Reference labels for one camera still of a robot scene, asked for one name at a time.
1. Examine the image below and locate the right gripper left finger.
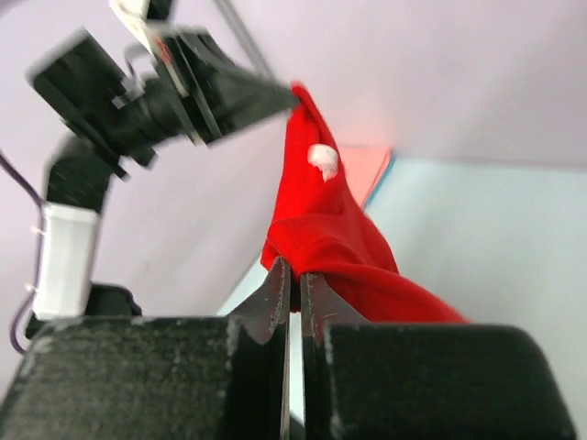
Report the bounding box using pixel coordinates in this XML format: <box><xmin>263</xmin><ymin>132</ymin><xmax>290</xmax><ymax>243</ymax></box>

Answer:
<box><xmin>219</xmin><ymin>258</ymin><xmax>292</xmax><ymax>439</ymax></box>

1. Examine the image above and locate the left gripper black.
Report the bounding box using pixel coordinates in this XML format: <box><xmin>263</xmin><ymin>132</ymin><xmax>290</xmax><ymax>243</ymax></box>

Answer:
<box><xmin>146</xmin><ymin>29</ymin><xmax>298</xmax><ymax>144</ymax></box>

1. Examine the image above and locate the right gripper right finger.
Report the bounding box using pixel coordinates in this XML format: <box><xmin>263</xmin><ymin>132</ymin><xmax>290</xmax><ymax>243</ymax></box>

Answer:
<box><xmin>300</xmin><ymin>274</ymin><xmax>336</xmax><ymax>439</ymax></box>

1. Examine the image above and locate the red t shirt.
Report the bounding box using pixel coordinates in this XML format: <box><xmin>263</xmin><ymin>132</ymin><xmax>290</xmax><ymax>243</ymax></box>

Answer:
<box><xmin>260</xmin><ymin>83</ymin><xmax>466</xmax><ymax>324</ymax></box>

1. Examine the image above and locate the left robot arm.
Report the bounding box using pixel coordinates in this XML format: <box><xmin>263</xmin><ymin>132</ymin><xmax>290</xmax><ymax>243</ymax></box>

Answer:
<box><xmin>25</xmin><ymin>30</ymin><xmax>297</xmax><ymax>337</ymax></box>

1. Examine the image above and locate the folded blue t shirt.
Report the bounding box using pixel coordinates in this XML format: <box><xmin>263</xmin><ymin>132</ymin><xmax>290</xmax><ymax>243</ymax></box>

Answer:
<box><xmin>363</xmin><ymin>156</ymin><xmax>396</xmax><ymax>210</ymax></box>

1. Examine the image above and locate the folded pink t shirt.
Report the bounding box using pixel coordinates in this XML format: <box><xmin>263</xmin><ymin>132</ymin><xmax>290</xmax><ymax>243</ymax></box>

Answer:
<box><xmin>338</xmin><ymin>146</ymin><xmax>393</xmax><ymax>208</ymax></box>

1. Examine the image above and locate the left aluminium frame post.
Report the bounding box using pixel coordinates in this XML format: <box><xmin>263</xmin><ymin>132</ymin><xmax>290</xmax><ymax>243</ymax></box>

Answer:
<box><xmin>214</xmin><ymin>0</ymin><xmax>276</xmax><ymax>80</ymax></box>

